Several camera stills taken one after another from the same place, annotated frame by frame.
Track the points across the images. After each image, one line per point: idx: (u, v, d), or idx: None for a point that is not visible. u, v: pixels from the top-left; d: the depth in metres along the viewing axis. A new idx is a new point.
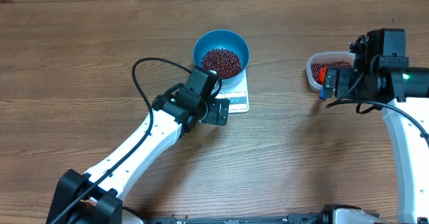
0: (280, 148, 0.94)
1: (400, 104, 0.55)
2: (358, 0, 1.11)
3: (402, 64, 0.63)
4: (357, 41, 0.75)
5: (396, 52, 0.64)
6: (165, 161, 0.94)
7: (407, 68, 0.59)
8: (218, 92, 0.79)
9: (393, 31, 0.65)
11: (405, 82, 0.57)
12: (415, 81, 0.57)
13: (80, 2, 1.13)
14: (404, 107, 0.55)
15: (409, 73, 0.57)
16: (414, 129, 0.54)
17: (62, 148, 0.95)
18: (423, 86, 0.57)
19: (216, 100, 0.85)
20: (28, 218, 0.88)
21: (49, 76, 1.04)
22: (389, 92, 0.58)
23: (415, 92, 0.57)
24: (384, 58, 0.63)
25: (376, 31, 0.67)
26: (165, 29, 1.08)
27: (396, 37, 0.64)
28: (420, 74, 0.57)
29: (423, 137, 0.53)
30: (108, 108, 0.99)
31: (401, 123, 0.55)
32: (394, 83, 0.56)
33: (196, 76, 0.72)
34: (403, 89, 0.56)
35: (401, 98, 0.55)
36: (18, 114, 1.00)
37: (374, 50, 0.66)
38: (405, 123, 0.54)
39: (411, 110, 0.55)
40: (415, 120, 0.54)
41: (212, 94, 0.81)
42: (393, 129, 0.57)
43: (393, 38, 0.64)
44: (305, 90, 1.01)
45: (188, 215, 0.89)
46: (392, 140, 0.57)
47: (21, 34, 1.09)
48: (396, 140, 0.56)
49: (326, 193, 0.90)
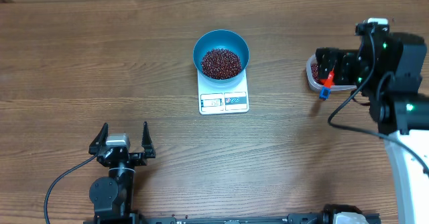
0: (280, 148, 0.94)
1: (403, 137, 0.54)
2: (359, 0, 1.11)
3: (413, 87, 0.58)
4: (367, 25, 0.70)
5: (409, 72, 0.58)
6: (165, 161, 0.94)
7: (412, 97, 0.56)
8: (127, 169, 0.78)
9: (413, 45, 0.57)
11: (409, 113, 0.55)
12: (421, 113, 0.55)
13: (80, 1, 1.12)
14: (407, 141, 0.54)
15: (414, 103, 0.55)
16: (416, 165, 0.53)
17: (62, 148, 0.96)
18: (427, 117, 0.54)
19: (133, 155, 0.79)
20: (28, 218, 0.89)
21: (49, 76, 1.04)
22: (391, 123, 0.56)
23: (420, 123, 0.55)
24: (394, 77, 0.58)
25: (395, 38, 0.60)
26: (166, 29, 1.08)
27: (415, 54, 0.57)
28: (426, 104, 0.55)
29: (426, 174, 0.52)
30: (109, 108, 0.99)
31: (403, 157, 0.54)
32: (397, 115, 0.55)
33: (102, 213, 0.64)
34: (407, 121, 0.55)
35: (403, 131, 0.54)
36: (18, 113, 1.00)
37: (385, 60, 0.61)
38: (407, 157, 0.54)
39: (414, 145, 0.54)
40: (418, 155, 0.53)
41: (127, 163, 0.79)
42: (395, 159, 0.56)
43: (411, 55, 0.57)
44: (305, 89, 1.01)
45: (188, 215, 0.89)
46: (393, 172, 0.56)
47: (20, 34, 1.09)
48: (397, 172, 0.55)
49: (326, 193, 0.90)
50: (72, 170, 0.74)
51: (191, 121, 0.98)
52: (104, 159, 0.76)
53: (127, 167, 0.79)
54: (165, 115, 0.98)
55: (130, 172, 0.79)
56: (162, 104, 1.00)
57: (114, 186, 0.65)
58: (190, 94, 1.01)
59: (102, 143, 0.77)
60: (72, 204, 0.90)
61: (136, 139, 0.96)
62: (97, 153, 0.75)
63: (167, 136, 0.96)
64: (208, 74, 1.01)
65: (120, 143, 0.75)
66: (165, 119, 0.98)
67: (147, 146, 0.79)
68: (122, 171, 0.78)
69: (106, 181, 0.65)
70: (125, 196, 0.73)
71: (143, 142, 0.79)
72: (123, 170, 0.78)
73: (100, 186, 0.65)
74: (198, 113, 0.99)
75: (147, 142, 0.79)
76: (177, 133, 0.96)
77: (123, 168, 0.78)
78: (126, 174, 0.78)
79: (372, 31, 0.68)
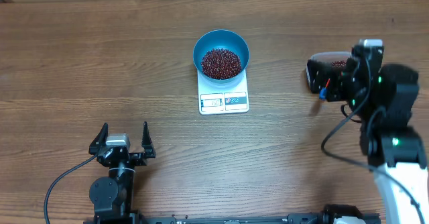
0: (280, 148, 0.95)
1: (390, 170, 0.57)
2: (359, 1, 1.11)
3: (404, 121, 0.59)
4: (363, 48, 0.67)
5: (401, 110, 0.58)
6: (165, 161, 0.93)
7: (397, 131, 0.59)
8: (127, 169, 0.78)
9: (407, 86, 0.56)
11: (395, 147, 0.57)
12: (406, 147, 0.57)
13: (80, 1, 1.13)
14: (395, 174, 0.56)
15: (399, 138, 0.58)
16: (404, 196, 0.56)
17: (62, 148, 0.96)
18: (413, 151, 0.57)
19: (133, 155, 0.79)
20: (28, 218, 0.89)
21: (49, 76, 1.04)
22: (380, 157, 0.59)
23: (406, 156, 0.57)
24: (386, 115, 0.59)
25: (389, 74, 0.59)
26: (166, 29, 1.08)
27: (408, 94, 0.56)
28: (411, 139, 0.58)
29: (413, 205, 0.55)
30: (109, 108, 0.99)
31: (392, 188, 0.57)
32: (384, 149, 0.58)
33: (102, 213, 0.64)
34: (394, 155, 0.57)
35: (391, 164, 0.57)
36: (18, 113, 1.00)
37: (379, 94, 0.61)
38: (395, 190, 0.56)
39: (402, 178, 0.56)
40: (405, 188, 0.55)
41: (127, 163, 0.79)
42: (385, 192, 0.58)
43: (405, 95, 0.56)
44: (305, 90, 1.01)
45: (188, 215, 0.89)
46: (385, 204, 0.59)
47: (20, 34, 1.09)
48: (387, 202, 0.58)
49: (326, 193, 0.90)
50: (73, 169, 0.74)
51: (191, 121, 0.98)
52: (104, 159, 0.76)
53: (127, 167, 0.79)
54: (165, 115, 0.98)
55: (130, 172, 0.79)
56: (162, 104, 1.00)
57: (114, 186, 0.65)
58: (191, 94, 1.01)
59: (102, 143, 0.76)
60: (72, 204, 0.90)
61: (135, 139, 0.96)
62: (98, 153, 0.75)
63: (167, 136, 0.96)
64: (208, 73, 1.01)
65: (120, 143, 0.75)
66: (165, 119, 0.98)
67: (147, 146, 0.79)
68: (122, 171, 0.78)
69: (106, 180, 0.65)
70: (125, 196, 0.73)
71: (143, 142, 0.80)
72: (123, 170, 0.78)
73: (100, 186, 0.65)
74: (198, 113, 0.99)
75: (147, 142, 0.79)
76: (177, 133, 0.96)
77: (123, 168, 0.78)
78: (126, 174, 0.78)
79: (367, 58, 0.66)
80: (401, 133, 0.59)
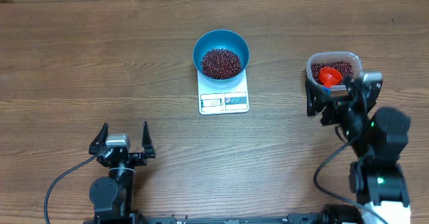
0: (280, 148, 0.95)
1: (375, 207, 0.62)
2: (359, 0, 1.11)
3: (390, 162, 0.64)
4: (360, 84, 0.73)
5: (391, 155, 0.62)
6: (165, 161, 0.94)
7: (383, 170, 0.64)
8: (127, 169, 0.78)
9: (397, 137, 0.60)
11: (379, 186, 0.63)
12: (390, 186, 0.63)
13: (80, 1, 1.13)
14: (380, 210, 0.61)
15: (384, 177, 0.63)
16: None
17: (62, 148, 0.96)
18: (395, 190, 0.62)
19: (133, 155, 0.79)
20: (28, 218, 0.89)
21: (49, 76, 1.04)
22: (366, 194, 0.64)
23: (390, 194, 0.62)
24: (375, 157, 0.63)
25: (381, 121, 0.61)
26: (166, 29, 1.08)
27: (398, 145, 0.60)
28: (394, 178, 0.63)
29: None
30: (109, 108, 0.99)
31: None
32: (370, 188, 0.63)
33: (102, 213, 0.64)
34: (379, 194, 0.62)
35: (377, 202, 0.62)
36: (18, 113, 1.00)
37: (369, 136, 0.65)
38: None
39: (387, 215, 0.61)
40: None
41: (127, 163, 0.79)
42: None
43: (395, 145, 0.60)
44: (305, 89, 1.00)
45: (188, 215, 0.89)
46: None
47: (20, 34, 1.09)
48: None
49: (326, 194, 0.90)
50: (74, 168, 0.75)
51: (191, 121, 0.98)
52: (103, 159, 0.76)
53: (127, 167, 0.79)
54: (165, 115, 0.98)
55: (130, 172, 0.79)
56: (162, 104, 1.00)
57: (114, 186, 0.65)
58: (190, 94, 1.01)
59: (102, 143, 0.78)
60: (72, 204, 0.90)
61: (135, 139, 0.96)
62: (98, 152, 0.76)
63: (167, 136, 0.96)
64: (208, 73, 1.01)
65: (120, 143, 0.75)
66: (165, 119, 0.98)
67: (147, 146, 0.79)
68: (122, 171, 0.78)
69: (106, 181, 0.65)
70: (125, 197, 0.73)
71: (143, 142, 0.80)
72: (123, 170, 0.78)
73: (100, 186, 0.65)
74: (198, 113, 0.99)
75: (147, 142, 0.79)
76: (177, 133, 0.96)
77: (123, 168, 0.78)
78: (126, 174, 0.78)
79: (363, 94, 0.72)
80: (385, 171, 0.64)
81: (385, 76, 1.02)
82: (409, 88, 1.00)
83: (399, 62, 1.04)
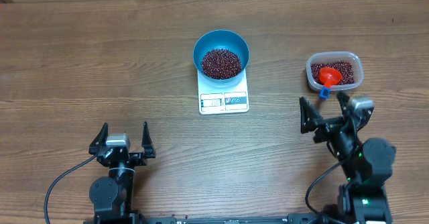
0: (280, 148, 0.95)
1: None
2: (359, 1, 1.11)
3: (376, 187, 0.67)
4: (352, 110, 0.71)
5: (377, 184, 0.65)
6: (165, 161, 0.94)
7: (368, 192, 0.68)
8: (127, 169, 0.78)
9: (383, 169, 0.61)
11: (364, 207, 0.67)
12: (374, 206, 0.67)
13: (80, 1, 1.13)
14: None
15: (369, 199, 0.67)
16: None
17: (62, 148, 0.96)
18: (379, 209, 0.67)
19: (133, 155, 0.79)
20: (28, 218, 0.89)
21: (49, 76, 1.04)
22: (352, 215, 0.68)
23: (374, 214, 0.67)
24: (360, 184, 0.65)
25: (368, 153, 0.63)
26: (166, 29, 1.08)
27: (383, 174, 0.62)
28: (378, 199, 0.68)
29: None
30: (109, 108, 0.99)
31: None
32: (356, 208, 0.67)
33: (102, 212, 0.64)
34: (364, 214, 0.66)
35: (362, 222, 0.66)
36: (18, 113, 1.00)
37: (356, 163, 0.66)
38: None
39: None
40: None
41: (127, 163, 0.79)
42: None
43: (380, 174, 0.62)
44: (305, 90, 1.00)
45: (188, 215, 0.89)
46: None
47: (20, 34, 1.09)
48: None
49: (326, 193, 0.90)
50: (74, 168, 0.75)
51: (191, 121, 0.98)
52: (103, 159, 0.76)
53: (127, 167, 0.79)
54: (165, 115, 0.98)
55: (130, 172, 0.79)
56: (162, 104, 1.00)
57: (114, 187, 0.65)
58: (190, 94, 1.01)
59: (102, 143, 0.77)
60: (72, 204, 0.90)
61: (135, 139, 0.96)
62: (98, 153, 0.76)
63: (167, 136, 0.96)
64: (208, 74, 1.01)
65: (120, 143, 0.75)
66: (165, 119, 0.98)
67: (147, 146, 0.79)
68: (122, 171, 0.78)
69: (106, 181, 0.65)
70: (125, 197, 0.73)
71: (143, 142, 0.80)
72: (123, 170, 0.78)
73: (100, 186, 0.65)
74: (198, 113, 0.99)
75: (147, 142, 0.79)
76: (177, 133, 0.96)
77: (123, 168, 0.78)
78: (126, 174, 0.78)
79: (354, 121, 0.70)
80: (370, 194, 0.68)
81: (385, 75, 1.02)
82: (409, 88, 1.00)
83: (399, 62, 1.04)
